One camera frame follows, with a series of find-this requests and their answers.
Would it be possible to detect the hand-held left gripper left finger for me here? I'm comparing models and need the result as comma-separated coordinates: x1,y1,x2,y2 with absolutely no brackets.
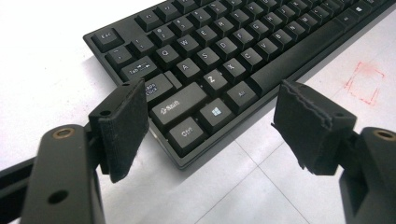
88,77,150,184

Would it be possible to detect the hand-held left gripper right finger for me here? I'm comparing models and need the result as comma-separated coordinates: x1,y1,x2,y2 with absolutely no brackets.
271,79,359,176

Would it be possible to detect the black computer keyboard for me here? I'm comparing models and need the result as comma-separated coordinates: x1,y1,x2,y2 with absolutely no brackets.
82,0,396,171

